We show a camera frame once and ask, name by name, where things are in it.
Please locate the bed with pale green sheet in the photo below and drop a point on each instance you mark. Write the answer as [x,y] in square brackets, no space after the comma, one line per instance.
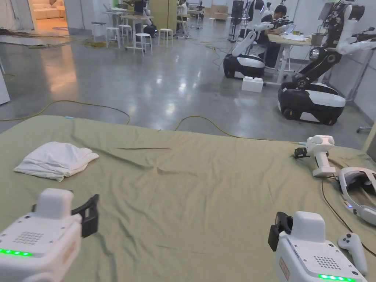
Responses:
[188,188]

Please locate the brown carton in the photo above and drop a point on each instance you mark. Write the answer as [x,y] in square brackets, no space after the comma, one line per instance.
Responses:
[216,11]

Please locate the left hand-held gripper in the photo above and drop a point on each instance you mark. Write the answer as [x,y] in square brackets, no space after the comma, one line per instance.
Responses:
[35,258]

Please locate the black and white wheeled robot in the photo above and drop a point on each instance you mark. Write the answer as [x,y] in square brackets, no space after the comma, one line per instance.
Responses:
[314,100]

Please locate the white foam block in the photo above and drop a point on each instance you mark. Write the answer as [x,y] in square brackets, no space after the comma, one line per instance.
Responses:
[252,84]

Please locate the white headset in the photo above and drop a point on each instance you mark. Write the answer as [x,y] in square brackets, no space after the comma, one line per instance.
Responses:
[357,182]

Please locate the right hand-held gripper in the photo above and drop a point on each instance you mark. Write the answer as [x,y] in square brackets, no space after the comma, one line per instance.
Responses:
[305,252]

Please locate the white folded cloth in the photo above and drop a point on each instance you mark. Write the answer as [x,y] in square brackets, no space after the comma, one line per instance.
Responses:
[55,161]

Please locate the spare white hand-held gripper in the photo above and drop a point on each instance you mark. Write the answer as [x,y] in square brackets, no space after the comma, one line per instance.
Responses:
[321,158]

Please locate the wooden desk with laptop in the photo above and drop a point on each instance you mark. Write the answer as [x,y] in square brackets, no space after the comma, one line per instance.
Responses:
[289,41]

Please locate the white hand controller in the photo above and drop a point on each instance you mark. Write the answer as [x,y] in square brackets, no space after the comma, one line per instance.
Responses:
[354,249]

